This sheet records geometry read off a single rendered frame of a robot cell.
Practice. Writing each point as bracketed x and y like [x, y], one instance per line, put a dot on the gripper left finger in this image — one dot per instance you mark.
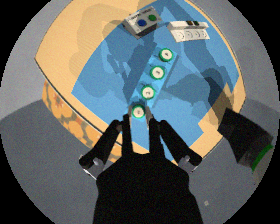
[93, 162]

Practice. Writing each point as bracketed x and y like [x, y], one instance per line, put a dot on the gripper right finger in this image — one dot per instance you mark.
[175, 144]

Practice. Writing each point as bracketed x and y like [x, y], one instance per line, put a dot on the blue flat mat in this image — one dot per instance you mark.
[197, 77]

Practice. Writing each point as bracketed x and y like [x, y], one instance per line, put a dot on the blue rectangular tube holder block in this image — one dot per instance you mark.
[147, 80]

